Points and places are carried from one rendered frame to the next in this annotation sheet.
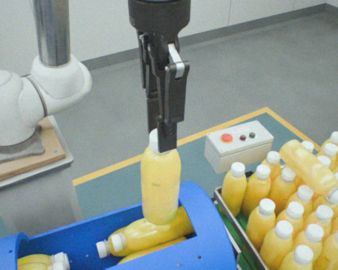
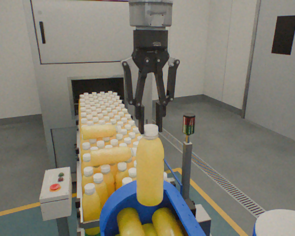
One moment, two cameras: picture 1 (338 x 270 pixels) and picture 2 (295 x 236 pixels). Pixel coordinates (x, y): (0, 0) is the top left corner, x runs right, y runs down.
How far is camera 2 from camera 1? 67 cm
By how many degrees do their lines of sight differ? 73
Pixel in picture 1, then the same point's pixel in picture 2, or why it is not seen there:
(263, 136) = (65, 170)
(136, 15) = (162, 39)
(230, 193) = (98, 207)
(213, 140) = (50, 195)
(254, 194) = (104, 194)
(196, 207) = not seen: hidden behind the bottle
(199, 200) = not seen: hidden behind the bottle
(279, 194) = (111, 183)
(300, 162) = (108, 154)
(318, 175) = (122, 150)
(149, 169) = (160, 150)
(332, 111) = not seen: outside the picture
